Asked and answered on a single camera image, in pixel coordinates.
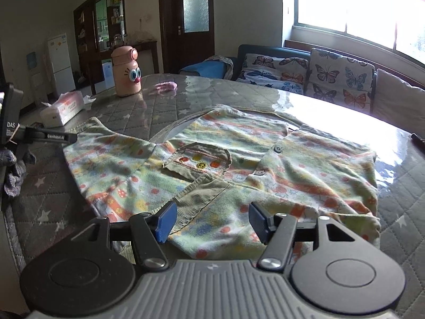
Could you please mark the dark wooden display cabinet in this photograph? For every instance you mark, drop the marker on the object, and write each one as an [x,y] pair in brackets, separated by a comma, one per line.
[88,40]

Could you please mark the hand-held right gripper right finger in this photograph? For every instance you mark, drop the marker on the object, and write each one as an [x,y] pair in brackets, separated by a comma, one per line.
[259,223]

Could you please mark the blue cloth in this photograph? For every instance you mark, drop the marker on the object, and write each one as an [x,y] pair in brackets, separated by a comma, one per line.
[202,69]

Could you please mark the plain grey cushion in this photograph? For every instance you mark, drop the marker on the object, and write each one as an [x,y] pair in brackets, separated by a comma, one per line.
[398,96]

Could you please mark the butterfly print pillow lying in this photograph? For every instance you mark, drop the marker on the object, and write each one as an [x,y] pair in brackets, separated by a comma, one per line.
[275,71]

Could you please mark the butterfly print cushion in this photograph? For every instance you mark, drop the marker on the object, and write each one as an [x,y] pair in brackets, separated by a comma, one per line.
[338,79]

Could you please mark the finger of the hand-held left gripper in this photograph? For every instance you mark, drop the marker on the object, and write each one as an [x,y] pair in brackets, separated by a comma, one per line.
[49,135]

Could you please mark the large window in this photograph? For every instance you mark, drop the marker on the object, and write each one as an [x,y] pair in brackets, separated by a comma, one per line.
[332,0]

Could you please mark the white water dispenser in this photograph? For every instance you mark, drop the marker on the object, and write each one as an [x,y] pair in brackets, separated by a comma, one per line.
[35,73]

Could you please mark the small pink fuzzy item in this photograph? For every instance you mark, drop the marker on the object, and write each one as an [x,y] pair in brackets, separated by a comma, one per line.
[166,86]

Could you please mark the pink tissue pack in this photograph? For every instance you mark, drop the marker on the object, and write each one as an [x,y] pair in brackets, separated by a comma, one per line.
[61,108]

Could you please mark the white floor appliance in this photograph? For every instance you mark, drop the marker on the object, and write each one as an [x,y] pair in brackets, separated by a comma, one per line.
[109,74]

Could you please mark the dark wooden glass door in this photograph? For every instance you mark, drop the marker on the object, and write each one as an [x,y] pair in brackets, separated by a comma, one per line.
[172,23]

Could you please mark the white refrigerator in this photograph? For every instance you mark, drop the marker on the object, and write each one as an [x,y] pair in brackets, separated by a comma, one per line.
[61,63]

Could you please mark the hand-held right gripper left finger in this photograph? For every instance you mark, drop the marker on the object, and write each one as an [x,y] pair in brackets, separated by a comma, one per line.
[166,222]

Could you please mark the black remote control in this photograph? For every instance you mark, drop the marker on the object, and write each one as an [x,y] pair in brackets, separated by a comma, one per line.
[419,139]

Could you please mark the pastel printed child's shirt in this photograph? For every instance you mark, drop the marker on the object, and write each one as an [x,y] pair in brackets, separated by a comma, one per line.
[232,159]

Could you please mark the pink cartoon face bottle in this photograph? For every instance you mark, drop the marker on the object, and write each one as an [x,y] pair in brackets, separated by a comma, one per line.
[126,73]

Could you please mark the dark wooden console table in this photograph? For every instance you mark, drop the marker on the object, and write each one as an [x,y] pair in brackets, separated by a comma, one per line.
[147,48]

